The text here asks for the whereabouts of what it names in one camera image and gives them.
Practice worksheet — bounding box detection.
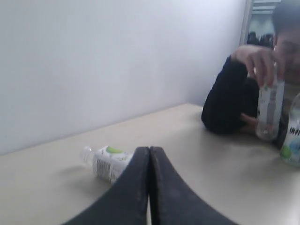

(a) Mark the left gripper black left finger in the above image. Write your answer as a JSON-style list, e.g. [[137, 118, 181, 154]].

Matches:
[[65, 147, 150, 225]]

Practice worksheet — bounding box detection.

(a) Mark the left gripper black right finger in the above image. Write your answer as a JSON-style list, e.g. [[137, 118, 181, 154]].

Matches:
[[149, 147, 235, 225]]

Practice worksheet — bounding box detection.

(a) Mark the blue-white label water bottle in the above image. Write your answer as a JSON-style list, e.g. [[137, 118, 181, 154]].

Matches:
[[256, 65, 285, 142]]

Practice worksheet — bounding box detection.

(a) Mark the lime label clear bottle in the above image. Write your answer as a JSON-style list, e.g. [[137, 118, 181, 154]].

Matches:
[[280, 94, 300, 166]]

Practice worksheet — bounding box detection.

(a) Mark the black sleeved right forearm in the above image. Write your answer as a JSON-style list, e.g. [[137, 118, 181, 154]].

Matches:
[[201, 57, 248, 135]]

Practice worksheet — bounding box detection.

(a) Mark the black sleeved left forearm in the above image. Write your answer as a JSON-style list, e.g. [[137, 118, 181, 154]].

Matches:
[[242, 77, 259, 118]]

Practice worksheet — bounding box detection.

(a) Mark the small green-apple label bottle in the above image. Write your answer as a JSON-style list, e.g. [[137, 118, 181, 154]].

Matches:
[[80, 146, 133, 184]]

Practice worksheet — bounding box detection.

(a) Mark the person's head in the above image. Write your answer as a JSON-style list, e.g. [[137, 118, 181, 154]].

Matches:
[[272, 0, 300, 83]]

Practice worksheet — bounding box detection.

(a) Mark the person's left hand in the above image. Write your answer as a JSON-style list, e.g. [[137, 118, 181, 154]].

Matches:
[[240, 113, 257, 135]]

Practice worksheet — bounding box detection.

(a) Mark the person's open right hand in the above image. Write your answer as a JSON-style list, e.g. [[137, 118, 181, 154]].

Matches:
[[231, 45, 285, 87]]

